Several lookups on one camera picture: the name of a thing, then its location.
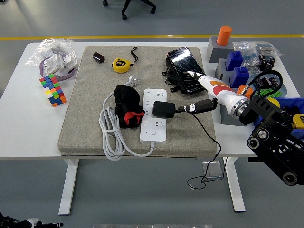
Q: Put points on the light blue plate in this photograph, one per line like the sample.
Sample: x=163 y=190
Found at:
x=283 y=89

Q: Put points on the black white robot left hand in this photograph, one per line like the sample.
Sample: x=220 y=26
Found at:
x=26 y=223

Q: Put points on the green small parts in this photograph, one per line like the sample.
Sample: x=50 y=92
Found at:
x=273 y=93

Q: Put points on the clear bag of white parts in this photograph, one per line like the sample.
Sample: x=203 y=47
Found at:
x=47 y=47

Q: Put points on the white wall socket plate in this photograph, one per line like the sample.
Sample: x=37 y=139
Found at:
x=53 y=64
x=70 y=60

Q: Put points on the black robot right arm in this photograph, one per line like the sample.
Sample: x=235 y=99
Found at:
x=273 y=142

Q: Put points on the black capacitors heap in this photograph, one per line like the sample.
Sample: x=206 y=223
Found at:
x=288 y=111

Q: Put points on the black phone with cracked screen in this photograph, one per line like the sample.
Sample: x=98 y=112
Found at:
x=185 y=61

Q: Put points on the blue plastic bin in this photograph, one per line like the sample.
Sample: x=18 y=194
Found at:
x=294 y=102

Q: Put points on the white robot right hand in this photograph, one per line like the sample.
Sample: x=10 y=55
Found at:
x=221 y=91

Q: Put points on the yellow lemon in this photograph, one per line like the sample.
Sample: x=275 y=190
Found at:
x=275 y=102

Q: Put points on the grey block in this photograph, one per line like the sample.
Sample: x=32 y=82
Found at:
x=225 y=118
x=217 y=53
x=222 y=67

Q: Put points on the grey-brown mat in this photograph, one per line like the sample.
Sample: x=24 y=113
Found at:
x=95 y=114

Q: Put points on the clear bag with roll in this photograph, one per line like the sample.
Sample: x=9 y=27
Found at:
x=267 y=48

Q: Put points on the black office chair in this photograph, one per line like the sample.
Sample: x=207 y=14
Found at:
x=128 y=6

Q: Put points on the blue block with knob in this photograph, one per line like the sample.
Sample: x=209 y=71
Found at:
x=240 y=77
x=234 y=60

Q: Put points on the dark brown small cylinder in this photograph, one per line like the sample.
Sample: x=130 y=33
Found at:
x=98 y=57

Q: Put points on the clear bag of blue parts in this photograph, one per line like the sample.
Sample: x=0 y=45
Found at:
x=245 y=52

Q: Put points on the black cloth with red patch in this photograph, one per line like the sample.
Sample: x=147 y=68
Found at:
x=126 y=99

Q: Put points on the yellow black tape measure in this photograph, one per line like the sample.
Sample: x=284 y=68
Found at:
x=298 y=121

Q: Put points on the black striped capacitor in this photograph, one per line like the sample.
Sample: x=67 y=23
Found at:
x=275 y=83
x=267 y=81
x=259 y=83

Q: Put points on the colourful puzzle cube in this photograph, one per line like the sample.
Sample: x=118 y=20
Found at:
x=53 y=91

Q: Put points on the orange cylinder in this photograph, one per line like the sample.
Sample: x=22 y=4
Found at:
x=242 y=90
x=224 y=35

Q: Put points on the white table leg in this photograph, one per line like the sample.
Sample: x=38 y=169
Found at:
x=235 y=185
x=69 y=185

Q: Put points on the small black capacitors pile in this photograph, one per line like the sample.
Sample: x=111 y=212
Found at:
x=267 y=63

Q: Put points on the black table control panel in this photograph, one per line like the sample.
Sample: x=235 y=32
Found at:
x=254 y=159

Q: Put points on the purple flat band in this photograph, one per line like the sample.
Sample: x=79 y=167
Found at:
x=64 y=77

